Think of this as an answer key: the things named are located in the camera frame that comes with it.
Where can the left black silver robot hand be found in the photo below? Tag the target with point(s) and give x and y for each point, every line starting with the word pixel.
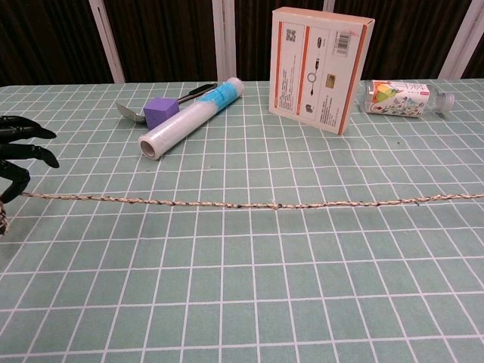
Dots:
pixel 15 130

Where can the purple cube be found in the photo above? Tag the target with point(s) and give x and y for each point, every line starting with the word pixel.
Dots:
pixel 159 111

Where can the clear plastic wrap roll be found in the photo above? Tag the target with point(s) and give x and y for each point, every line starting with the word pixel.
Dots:
pixel 181 123

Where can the dark brown curtain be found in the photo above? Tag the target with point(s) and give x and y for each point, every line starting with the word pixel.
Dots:
pixel 166 38

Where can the green white grid tablecloth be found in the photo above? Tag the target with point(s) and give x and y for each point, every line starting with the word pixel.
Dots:
pixel 264 295

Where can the white orange cardboard box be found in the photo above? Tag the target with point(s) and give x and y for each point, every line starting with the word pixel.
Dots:
pixel 314 72

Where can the clear bottle with colourful label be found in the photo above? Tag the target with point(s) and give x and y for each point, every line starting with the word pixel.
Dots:
pixel 397 98

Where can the white frame post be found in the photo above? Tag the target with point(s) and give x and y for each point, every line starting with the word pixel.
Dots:
pixel 463 41
pixel 329 4
pixel 225 41
pixel 107 45

